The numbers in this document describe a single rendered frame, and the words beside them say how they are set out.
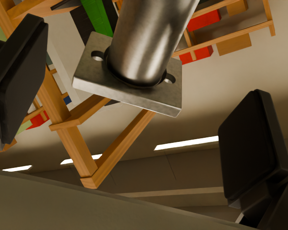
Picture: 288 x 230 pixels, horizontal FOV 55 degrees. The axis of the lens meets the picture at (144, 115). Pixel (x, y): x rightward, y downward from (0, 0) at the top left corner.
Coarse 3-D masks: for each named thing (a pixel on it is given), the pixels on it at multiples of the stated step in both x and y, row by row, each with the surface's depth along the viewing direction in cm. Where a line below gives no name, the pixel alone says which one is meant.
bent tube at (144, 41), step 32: (128, 0) 11; (160, 0) 10; (192, 0) 11; (96, 32) 15; (128, 32) 12; (160, 32) 11; (96, 64) 14; (128, 64) 13; (160, 64) 13; (128, 96) 13; (160, 96) 14
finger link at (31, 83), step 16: (32, 16) 10; (16, 32) 9; (32, 32) 9; (0, 48) 8; (16, 48) 8; (32, 48) 9; (0, 64) 8; (16, 64) 8; (32, 64) 10; (0, 80) 8; (16, 80) 8; (32, 80) 10; (0, 96) 8; (16, 96) 9; (32, 96) 11; (0, 112) 8; (16, 112) 9; (0, 128) 9; (16, 128) 10; (0, 144) 9
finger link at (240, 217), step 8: (280, 192) 9; (272, 200) 9; (280, 200) 8; (272, 208) 8; (280, 208) 8; (240, 216) 10; (264, 216) 8; (272, 216) 8; (280, 216) 8; (248, 224) 10; (264, 224) 8; (272, 224) 8; (280, 224) 8
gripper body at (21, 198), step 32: (0, 192) 5; (32, 192) 6; (64, 192) 6; (96, 192) 6; (0, 224) 5; (32, 224) 5; (64, 224) 5; (96, 224) 5; (128, 224) 6; (160, 224) 6; (192, 224) 6; (224, 224) 6
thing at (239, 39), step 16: (224, 0) 484; (240, 0) 485; (192, 16) 516; (208, 16) 515; (192, 32) 575; (240, 32) 497; (272, 32) 482; (192, 48) 542; (208, 48) 548; (224, 48) 529; (240, 48) 521
